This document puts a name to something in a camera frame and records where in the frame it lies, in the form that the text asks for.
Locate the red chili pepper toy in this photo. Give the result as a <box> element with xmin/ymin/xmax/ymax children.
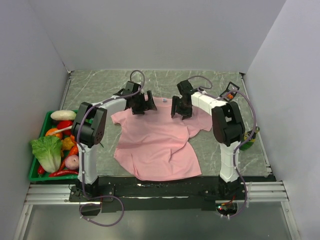
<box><xmin>49</xmin><ymin>169</ymin><xmax>79</xmax><ymax>178</ymax></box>

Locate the green lettuce toy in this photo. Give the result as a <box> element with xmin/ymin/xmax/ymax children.
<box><xmin>30</xmin><ymin>135</ymin><xmax>62</xmax><ymax>174</ymax></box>

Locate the green plastic crate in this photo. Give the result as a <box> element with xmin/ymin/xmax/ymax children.
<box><xmin>28</xmin><ymin>111</ymin><xmax>78</xmax><ymax>182</ymax></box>

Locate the orange fruit toy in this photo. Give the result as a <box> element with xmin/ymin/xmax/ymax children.
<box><xmin>45</xmin><ymin>128</ymin><xmax>63</xmax><ymax>140</ymax></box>

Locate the purple onion toy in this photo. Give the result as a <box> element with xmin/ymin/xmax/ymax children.
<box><xmin>65</xmin><ymin>155</ymin><xmax>80</xmax><ymax>170</ymax></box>

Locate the yellow pepper toy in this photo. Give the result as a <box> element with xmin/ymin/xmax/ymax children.
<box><xmin>61</xmin><ymin>136</ymin><xmax>75</xmax><ymax>151</ymax></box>

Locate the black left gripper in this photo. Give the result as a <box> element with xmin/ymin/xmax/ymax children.
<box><xmin>131</xmin><ymin>91</ymin><xmax>157</xmax><ymax>115</ymax></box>

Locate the pink t-shirt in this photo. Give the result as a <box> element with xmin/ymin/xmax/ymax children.
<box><xmin>111</xmin><ymin>97</ymin><xmax>212</xmax><ymax>182</ymax></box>

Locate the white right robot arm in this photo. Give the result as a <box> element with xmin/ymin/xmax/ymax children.
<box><xmin>171</xmin><ymin>79</ymin><xmax>245</xmax><ymax>200</ymax></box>

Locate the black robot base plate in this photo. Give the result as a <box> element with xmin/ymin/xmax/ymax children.
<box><xmin>69</xmin><ymin>176</ymin><xmax>245</xmax><ymax>215</ymax></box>

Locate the red tomato toy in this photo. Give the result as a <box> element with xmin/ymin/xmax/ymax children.
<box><xmin>56</xmin><ymin>120</ymin><xmax>73</xmax><ymax>136</ymax></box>

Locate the orange carrot toy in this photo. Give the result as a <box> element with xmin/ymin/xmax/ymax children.
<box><xmin>59</xmin><ymin>145</ymin><xmax>79</xmax><ymax>171</ymax></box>

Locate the green glass bottle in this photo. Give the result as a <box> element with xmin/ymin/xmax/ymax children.
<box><xmin>239</xmin><ymin>126</ymin><xmax>260</xmax><ymax>151</ymax></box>

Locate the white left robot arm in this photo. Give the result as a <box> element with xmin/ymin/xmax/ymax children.
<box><xmin>71</xmin><ymin>81</ymin><xmax>157</xmax><ymax>201</ymax></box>

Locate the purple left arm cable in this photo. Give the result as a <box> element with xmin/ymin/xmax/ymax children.
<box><xmin>74</xmin><ymin>69</ymin><xmax>146</xmax><ymax>228</ymax></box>

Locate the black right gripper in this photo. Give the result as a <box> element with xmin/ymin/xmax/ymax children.
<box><xmin>170</xmin><ymin>96</ymin><xmax>193</xmax><ymax>120</ymax></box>

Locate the white radish toy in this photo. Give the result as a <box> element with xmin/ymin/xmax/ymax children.
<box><xmin>50</xmin><ymin>110</ymin><xmax>77</xmax><ymax>121</ymax></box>

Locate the aluminium table edge rail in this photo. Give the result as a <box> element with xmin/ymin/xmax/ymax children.
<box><xmin>59</xmin><ymin>70</ymin><xmax>75</xmax><ymax>110</ymax></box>

